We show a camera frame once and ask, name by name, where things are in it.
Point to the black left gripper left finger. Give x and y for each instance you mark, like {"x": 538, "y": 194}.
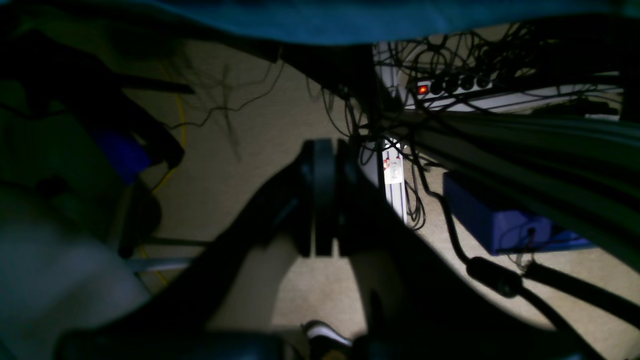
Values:
{"x": 213, "y": 310}

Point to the aluminium frame leg with label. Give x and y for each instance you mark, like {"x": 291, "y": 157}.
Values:
{"x": 388, "y": 174}

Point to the power strip with red switch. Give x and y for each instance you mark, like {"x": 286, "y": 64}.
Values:
{"x": 468, "y": 92}

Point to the blue tablecloth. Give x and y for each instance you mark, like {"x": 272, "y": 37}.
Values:
{"x": 346, "y": 22}

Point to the blue box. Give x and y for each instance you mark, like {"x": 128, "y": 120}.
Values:
{"x": 502, "y": 226}

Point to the white sneaker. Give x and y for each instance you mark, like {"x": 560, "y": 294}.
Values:
{"x": 326, "y": 343}

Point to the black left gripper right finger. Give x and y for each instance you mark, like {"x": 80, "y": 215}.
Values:
{"x": 416, "y": 307}

